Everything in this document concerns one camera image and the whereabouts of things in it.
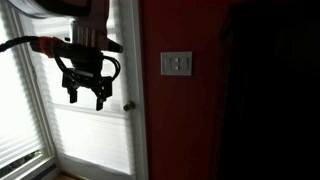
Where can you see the metal door knob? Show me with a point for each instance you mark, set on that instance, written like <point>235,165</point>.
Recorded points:
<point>129,105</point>

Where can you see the white door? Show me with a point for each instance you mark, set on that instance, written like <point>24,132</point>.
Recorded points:
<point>136,133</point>

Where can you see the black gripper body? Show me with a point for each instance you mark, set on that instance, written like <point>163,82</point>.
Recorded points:
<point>86,71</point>

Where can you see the white pleated door shade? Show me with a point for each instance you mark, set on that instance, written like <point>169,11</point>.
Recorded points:
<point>93,140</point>

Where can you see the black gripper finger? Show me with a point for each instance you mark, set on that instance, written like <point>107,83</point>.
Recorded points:
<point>73,96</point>
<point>100,98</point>

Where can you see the white triple switch plate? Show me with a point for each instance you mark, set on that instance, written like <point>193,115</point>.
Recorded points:
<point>163,63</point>

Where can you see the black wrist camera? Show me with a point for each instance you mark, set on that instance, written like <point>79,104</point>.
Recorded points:
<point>80,50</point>

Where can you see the white rocker switch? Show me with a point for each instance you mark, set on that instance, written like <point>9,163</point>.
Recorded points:
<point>177,63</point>
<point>169,63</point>
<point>185,63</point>

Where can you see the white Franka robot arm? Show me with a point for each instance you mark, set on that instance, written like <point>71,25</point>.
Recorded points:
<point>95,31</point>

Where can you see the white window blind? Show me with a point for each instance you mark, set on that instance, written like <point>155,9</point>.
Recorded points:
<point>15,116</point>

